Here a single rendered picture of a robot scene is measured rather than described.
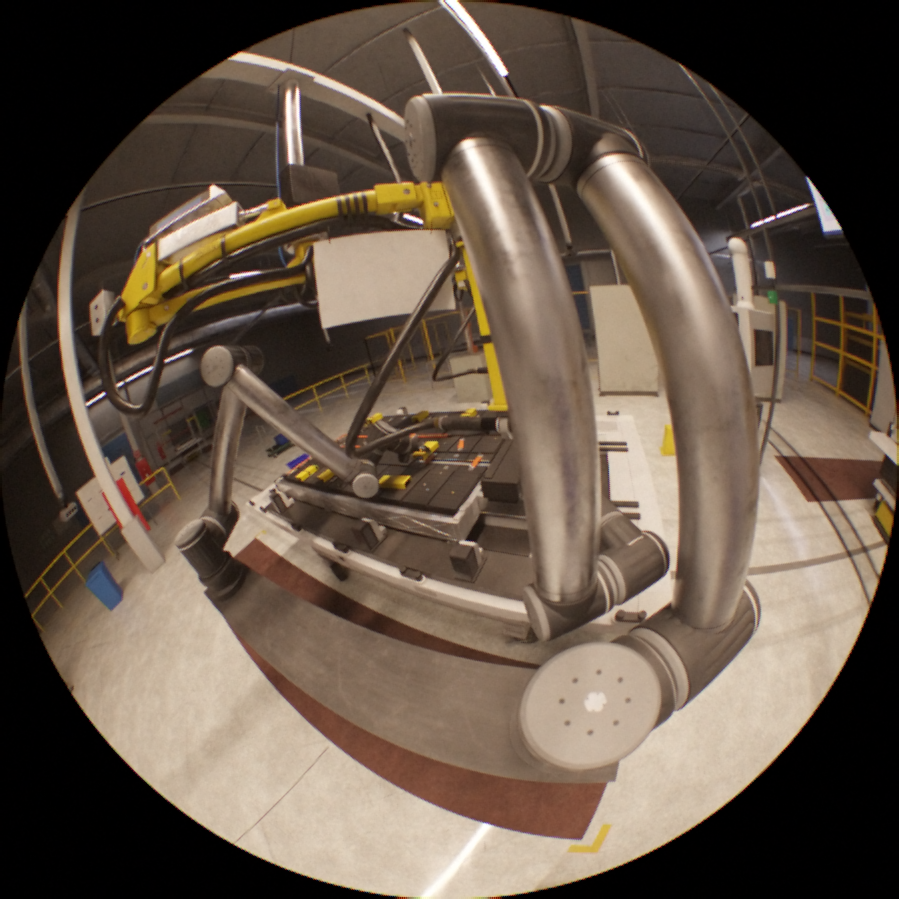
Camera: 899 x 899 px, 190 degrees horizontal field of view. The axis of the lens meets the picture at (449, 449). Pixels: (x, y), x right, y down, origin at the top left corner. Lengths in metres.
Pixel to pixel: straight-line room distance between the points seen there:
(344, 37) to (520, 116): 8.93
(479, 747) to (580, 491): 0.64
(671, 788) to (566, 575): 1.65
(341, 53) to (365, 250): 9.00
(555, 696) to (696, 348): 0.44
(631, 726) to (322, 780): 1.77
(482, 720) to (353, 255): 1.14
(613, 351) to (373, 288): 5.02
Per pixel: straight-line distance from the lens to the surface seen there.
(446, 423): 0.90
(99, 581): 6.04
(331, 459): 1.03
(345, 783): 1.92
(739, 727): 2.07
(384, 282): 0.69
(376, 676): 0.87
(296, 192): 1.06
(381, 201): 0.75
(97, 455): 5.52
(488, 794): 1.68
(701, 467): 0.37
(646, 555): 0.52
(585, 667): 0.42
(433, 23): 9.38
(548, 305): 0.27
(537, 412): 0.27
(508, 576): 0.97
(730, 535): 0.41
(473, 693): 0.78
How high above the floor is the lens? 1.66
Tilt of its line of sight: 25 degrees down
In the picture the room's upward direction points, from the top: 14 degrees counter-clockwise
